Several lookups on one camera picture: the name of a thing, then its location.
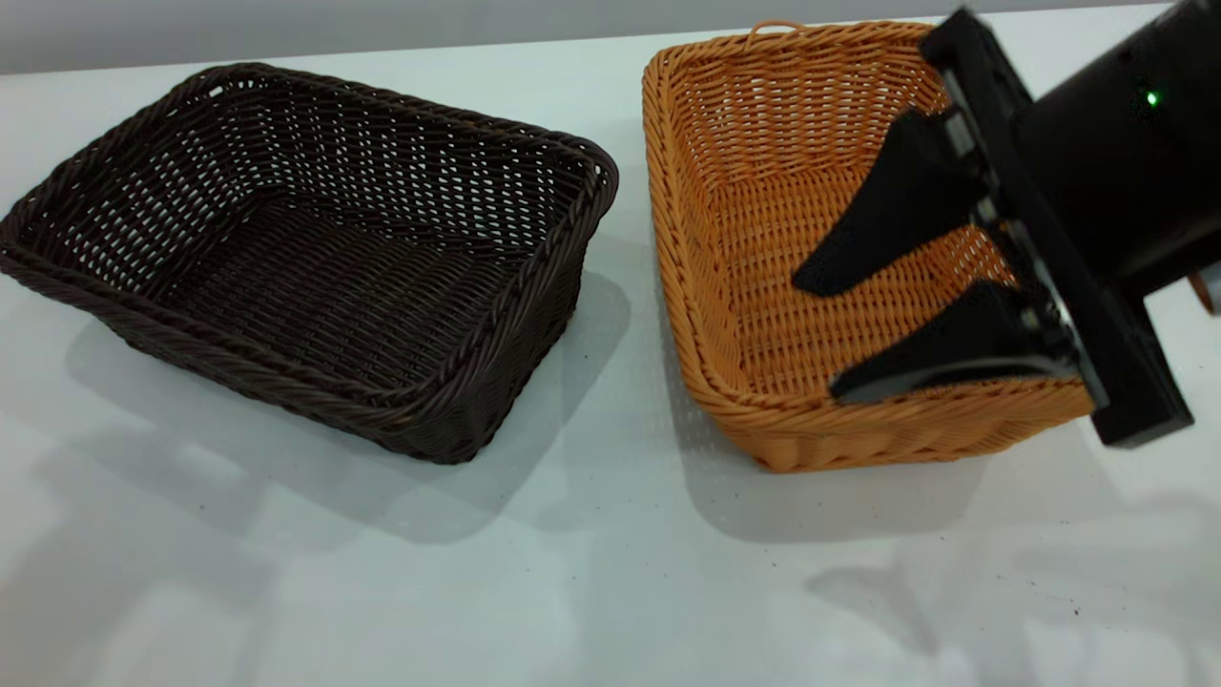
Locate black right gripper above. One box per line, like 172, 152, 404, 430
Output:
791, 0, 1221, 449

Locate orange woven wicker basket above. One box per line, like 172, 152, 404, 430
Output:
641, 20, 1098, 474

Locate black woven wicker basket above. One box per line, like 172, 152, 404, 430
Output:
0, 63, 620, 466

